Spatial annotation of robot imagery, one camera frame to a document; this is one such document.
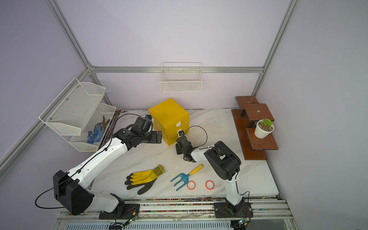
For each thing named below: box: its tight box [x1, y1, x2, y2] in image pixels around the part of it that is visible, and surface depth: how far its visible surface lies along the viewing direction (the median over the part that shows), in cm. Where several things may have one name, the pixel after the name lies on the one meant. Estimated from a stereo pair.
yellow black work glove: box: [124, 164, 165, 196], surface depth 84 cm
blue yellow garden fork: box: [170, 163, 204, 192], surface depth 87 cm
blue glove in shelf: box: [86, 122, 104, 144], surface depth 89 cm
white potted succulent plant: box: [253, 117, 276, 139], surface depth 82 cm
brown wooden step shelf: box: [231, 95, 279, 161], surface depth 90 cm
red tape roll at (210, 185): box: [205, 179, 216, 191], surface depth 84 cm
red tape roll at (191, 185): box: [186, 180, 196, 191], surface depth 84 cm
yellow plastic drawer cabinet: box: [148, 97, 190, 147], surface depth 90 cm
